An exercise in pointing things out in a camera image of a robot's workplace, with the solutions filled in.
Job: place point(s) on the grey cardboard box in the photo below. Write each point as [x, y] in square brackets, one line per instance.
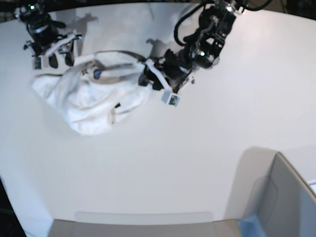
[270, 198]

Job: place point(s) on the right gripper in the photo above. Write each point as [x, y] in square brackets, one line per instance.
[47, 40]

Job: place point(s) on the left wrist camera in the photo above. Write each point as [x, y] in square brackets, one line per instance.
[171, 98]

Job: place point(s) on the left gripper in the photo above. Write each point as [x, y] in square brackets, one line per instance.
[175, 67]

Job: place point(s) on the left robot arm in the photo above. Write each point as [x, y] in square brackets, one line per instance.
[202, 48]

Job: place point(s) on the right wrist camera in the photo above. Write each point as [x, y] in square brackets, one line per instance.
[36, 63]

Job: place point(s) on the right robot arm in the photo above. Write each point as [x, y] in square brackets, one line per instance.
[34, 13]

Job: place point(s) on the white t-shirt with print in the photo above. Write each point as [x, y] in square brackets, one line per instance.
[97, 94]

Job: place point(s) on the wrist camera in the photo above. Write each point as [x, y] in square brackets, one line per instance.
[171, 98]
[36, 63]

